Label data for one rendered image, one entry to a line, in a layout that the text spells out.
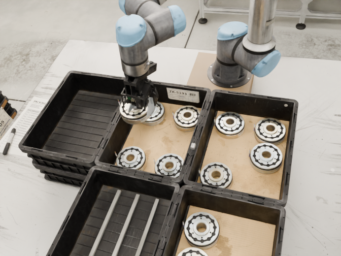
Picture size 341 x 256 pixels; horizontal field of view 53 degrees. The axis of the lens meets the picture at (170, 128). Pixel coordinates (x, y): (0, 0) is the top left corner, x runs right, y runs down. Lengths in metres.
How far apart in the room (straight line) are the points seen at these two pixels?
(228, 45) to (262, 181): 0.53
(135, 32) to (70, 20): 2.80
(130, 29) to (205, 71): 0.73
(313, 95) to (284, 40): 1.45
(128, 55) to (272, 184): 0.61
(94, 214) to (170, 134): 0.39
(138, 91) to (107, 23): 2.48
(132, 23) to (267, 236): 0.69
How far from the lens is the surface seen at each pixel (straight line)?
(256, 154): 1.16
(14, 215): 1.44
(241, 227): 1.07
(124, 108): 1.13
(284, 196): 1.02
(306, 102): 1.55
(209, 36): 3.03
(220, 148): 1.21
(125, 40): 0.86
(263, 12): 1.18
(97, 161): 1.13
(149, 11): 0.95
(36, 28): 3.69
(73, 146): 1.34
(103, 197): 1.18
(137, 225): 1.10
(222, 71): 1.43
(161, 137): 1.25
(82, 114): 1.42
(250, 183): 1.14
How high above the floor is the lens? 1.82
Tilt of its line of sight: 51 degrees down
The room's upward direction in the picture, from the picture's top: 11 degrees counter-clockwise
